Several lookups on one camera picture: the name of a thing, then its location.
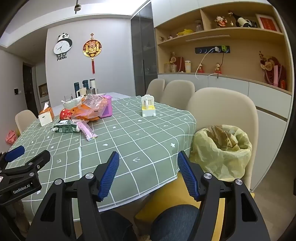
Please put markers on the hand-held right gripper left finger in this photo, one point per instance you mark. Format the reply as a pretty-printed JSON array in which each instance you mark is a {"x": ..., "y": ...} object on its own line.
[{"x": 108, "y": 176}]

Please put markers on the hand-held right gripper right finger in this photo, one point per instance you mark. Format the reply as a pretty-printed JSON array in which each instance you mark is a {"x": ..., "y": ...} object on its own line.
[{"x": 188, "y": 176}]

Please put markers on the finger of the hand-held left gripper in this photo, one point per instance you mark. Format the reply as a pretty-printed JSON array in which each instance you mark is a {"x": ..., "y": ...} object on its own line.
[
  {"x": 39, "y": 158},
  {"x": 15, "y": 154}
]

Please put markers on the yellow bag lined bin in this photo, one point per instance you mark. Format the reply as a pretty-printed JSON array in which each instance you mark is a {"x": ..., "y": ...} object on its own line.
[{"x": 215, "y": 160}]

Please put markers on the green snack packet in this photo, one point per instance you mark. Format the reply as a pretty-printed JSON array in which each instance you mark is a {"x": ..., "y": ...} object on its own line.
[{"x": 66, "y": 127}]

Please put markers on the pink wrapper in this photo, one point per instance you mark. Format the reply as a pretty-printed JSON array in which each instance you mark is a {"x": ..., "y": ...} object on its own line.
[{"x": 86, "y": 131}]

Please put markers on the red gold snack packet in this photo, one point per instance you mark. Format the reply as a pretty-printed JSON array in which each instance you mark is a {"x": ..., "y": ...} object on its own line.
[{"x": 66, "y": 114}]

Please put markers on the orange plastic bag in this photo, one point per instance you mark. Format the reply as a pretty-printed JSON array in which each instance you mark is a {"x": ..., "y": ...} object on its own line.
[{"x": 89, "y": 106}]

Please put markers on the person's left hand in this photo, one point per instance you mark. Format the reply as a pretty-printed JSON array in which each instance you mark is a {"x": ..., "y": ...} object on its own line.
[{"x": 19, "y": 212}]

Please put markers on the yellow cushion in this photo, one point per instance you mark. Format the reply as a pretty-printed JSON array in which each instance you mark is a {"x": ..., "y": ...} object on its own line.
[{"x": 166, "y": 197}]

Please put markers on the beige dining chair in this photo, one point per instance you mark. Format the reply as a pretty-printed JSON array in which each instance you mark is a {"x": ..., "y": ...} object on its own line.
[
  {"x": 155, "y": 87},
  {"x": 179, "y": 92},
  {"x": 226, "y": 106},
  {"x": 24, "y": 119}
]

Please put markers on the orange white tissue box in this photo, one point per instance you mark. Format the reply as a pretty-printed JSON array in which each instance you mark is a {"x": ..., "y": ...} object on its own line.
[{"x": 45, "y": 115}]

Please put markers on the green checked tablecloth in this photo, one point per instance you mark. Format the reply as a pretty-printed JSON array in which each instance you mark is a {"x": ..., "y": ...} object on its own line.
[{"x": 138, "y": 143}]

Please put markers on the person's right leg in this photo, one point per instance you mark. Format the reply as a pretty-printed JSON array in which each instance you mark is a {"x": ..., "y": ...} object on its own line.
[{"x": 173, "y": 222}]

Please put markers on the person's leg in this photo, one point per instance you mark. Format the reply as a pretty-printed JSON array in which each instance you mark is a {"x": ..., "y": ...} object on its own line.
[
  {"x": 173, "y": 222},
  {"x": 118, "y": 227}
]

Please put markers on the person's left leg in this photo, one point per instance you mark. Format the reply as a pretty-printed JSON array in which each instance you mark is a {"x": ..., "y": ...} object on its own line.
[{"x": 118, "y": 227}]

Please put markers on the white bowl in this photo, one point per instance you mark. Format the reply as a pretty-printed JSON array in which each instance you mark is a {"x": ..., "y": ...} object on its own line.
[{"x": 69, "y": 104}]

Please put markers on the purple toy bin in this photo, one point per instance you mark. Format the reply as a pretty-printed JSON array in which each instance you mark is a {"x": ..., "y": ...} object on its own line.
[{"x": 107, "y": 109}]

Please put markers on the dark wooden door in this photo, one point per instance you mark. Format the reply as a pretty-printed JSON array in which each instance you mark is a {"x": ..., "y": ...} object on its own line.
[{"x": 29, "y": 88}]

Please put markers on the white mug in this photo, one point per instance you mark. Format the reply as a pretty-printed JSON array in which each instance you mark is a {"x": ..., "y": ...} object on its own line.
[{"x": 81, "y": 92}]

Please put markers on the white yellow toy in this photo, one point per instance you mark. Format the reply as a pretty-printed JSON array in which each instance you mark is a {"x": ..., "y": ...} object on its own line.
[{"x": 148, "y": 106}]

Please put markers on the dark blue thermos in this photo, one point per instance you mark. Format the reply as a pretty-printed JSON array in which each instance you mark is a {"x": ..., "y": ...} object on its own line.
[{"x": 76, "y": 87}]

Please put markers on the steel kettle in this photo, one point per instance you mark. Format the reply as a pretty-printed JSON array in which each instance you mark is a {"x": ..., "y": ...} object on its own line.
[{"x": 92, "y": 90}]

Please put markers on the teal thermos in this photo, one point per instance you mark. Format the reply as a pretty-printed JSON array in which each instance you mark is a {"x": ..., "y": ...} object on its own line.
[{"x": 85, "y": 84}]

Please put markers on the white thermos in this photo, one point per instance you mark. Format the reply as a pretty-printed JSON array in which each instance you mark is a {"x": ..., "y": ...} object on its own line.
[{"x": 92, "y": 83}]

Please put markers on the white low cabinet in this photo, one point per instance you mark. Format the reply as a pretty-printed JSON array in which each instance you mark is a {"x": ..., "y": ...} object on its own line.
[{"x": 231, "y": 84}]

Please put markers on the red doll figurine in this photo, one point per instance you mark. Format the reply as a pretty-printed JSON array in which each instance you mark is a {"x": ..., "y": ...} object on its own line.
[
  {"x": 217, "y": 69},
  {"x": 200, "y": 69}
]

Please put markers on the cream tumbler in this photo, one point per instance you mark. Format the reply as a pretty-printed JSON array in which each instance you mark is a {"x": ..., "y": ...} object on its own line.
[{"x": 187, "y": 66}]

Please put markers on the clear glass jar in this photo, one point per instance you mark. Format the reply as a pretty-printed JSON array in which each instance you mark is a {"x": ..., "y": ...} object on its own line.
[{"x": 167, "y": 68}]

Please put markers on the tall red box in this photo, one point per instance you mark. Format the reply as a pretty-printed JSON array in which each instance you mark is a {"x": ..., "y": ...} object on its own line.
[{"x": 180, "y": 64}]

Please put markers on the flower vase ornament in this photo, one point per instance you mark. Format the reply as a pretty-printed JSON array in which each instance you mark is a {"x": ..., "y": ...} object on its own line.
[{"x": 173, "y": 60}]

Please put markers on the wooden shelf unit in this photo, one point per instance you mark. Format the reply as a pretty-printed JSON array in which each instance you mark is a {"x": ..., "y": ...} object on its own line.
[{"x": 242, "y": 62}]

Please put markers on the black power strip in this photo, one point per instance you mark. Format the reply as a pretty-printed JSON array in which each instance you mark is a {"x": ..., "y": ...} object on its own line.
[{"x": 205, "y": 50}]

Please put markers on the grey glass cabinet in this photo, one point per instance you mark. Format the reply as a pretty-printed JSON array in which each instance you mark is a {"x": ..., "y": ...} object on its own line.
[{"x": 141, "y": 53}]

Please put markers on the small red box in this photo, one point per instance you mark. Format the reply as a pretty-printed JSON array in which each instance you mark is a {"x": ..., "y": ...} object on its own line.
[{"x": 282, "y": 84}]

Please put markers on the green charger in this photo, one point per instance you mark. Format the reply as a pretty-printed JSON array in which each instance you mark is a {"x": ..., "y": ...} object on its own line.
[{"x": 223, "y": 48}]

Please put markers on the shelf light bar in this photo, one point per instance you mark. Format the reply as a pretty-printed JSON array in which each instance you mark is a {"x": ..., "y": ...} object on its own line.
[{"x": 208, "y": 37}]

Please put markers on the ceiling lamp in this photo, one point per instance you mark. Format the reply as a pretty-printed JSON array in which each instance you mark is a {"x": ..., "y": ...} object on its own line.
[{"x": 77, "y": 8}]

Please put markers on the red fortune figurine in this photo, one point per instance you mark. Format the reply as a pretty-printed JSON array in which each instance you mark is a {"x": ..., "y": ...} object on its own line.
[{"x": 220, "y": 22}]

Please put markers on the wine bottle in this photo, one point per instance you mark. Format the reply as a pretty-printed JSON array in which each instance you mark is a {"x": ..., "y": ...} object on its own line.
[{"x": 238, "y": 19}]

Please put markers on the panda bottle holder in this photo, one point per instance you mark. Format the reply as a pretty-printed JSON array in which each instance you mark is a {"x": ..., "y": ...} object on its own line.
[{"x": 251, "y": 23}]

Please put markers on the red framed picture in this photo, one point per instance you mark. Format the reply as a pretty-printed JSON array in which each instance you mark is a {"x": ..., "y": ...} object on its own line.
[{"x": 268, "y": 23}]

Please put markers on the framed wall picture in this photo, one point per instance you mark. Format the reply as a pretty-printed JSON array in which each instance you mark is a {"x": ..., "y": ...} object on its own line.
[{"x": 43, "y": 90}]

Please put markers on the panda wall clock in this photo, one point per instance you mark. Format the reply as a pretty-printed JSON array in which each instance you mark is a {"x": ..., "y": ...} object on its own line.
[{"x": 61, "y": 46}]

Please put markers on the red gold wall ornament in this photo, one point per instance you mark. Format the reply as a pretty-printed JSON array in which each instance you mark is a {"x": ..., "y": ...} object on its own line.
[{"x": 92, "y": 48}]

